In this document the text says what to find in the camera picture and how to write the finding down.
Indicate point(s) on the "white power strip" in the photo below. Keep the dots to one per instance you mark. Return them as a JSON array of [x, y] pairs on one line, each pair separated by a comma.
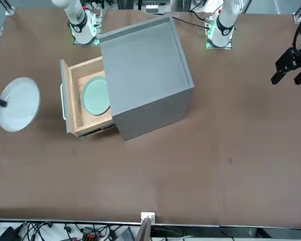
[[151, 8]]

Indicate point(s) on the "metal post with bracket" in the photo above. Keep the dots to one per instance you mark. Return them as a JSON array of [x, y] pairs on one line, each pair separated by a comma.
[[147, 217]]

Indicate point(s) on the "green plate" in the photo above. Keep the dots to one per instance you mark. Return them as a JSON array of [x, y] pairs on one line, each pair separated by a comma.
[[95, 96]]

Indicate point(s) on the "black box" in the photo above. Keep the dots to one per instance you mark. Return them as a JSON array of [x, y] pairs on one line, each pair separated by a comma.
[[7, 234]]

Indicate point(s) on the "gray cabinet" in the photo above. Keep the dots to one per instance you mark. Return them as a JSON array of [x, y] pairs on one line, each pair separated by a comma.
[[145, 70]]

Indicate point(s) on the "red terminal block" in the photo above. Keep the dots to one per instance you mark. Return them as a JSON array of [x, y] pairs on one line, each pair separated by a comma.
[[89, 233]]

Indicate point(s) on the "white plate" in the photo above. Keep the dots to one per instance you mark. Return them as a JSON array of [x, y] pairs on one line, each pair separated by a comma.
[[20, 105]]

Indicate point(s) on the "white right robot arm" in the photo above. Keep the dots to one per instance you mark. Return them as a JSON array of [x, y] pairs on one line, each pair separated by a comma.
[[81, 27]]

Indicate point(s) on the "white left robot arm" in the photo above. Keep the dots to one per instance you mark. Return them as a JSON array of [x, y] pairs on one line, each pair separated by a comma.
[[224, 27]]

